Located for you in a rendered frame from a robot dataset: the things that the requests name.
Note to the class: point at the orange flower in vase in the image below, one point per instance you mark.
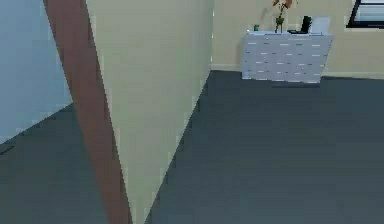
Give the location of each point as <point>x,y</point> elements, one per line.
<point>280,13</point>

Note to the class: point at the black framed window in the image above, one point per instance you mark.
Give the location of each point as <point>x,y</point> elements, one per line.
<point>368,13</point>

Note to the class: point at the brown door frame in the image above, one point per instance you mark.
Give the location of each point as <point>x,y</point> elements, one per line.
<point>88,110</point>

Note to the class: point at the small green cup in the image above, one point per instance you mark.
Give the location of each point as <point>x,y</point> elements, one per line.
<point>256,27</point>

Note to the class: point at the white flat board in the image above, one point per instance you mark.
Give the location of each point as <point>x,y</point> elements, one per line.
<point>319,25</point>

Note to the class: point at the white chest of drawers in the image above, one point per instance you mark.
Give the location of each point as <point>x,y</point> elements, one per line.
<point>286,56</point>

